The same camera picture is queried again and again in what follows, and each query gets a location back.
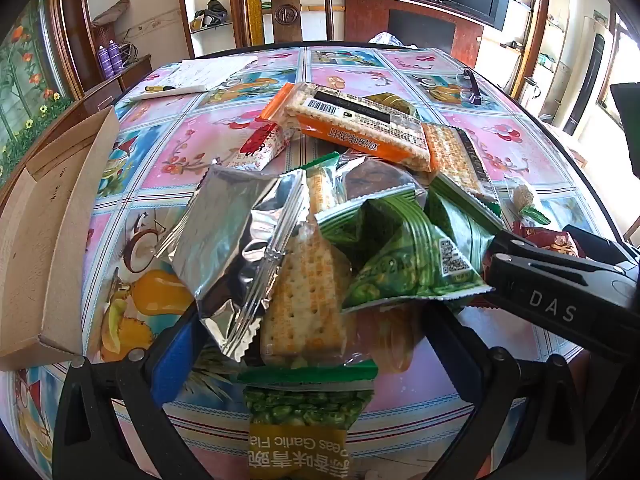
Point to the black yellow shelf clutter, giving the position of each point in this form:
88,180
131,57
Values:
210,15

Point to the white plastic bag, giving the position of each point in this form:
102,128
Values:
390,39

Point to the orange clear snack packet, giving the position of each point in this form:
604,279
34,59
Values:
385,340

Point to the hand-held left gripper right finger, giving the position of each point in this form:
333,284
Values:
450,340

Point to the large orange cracker pack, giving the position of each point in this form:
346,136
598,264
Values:
350,120

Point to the dark wooden door frame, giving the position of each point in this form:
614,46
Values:
70,25

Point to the small clear green candy packet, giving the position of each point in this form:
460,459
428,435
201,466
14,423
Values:
525,200

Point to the red-brown television cabinet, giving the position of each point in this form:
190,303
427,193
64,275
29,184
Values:
370,25

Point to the dark wooden sideboard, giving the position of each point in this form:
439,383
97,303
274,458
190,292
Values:
125,85

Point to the red white snack packet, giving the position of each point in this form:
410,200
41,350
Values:
257,147

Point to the small wooden table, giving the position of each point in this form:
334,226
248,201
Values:
565,140

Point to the red gold snack packet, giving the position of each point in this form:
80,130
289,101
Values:
550,242

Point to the brown cloth bag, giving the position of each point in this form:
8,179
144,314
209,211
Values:
112,10

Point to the carved wooden chair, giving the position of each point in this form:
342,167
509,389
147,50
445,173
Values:
287,15

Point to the brown cardboard box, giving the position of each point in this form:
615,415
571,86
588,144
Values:
45,240

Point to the yellow black pen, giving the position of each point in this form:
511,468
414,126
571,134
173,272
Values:
160,89

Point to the green pea snack packet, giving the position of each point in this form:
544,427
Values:
350,232
460,220
415,265
305,410

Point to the dark flat panel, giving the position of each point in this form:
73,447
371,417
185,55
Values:
627,130

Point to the white standing air conditioner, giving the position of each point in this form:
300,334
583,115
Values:
590,75

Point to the white notebook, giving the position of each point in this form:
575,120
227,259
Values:
195,72

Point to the metal kettle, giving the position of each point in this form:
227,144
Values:
531,91

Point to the green-edged cracker packet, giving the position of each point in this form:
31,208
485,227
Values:
305,300
452,157
320,192

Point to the floral painted panel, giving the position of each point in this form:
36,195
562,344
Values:
25,90

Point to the olive green snack packet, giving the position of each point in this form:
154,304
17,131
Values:
392,102

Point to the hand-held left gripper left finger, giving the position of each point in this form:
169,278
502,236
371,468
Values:
175,355

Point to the floral printed tablecloth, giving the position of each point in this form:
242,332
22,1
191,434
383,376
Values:
200,145

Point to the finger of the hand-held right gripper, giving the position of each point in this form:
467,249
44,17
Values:
560,265
502,280

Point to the wood-framed wall shelf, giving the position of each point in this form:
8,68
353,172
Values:
545,25

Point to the dark-framed eyeglasses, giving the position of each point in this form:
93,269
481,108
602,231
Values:
470,87

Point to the bright window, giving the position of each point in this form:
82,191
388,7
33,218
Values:
627,45

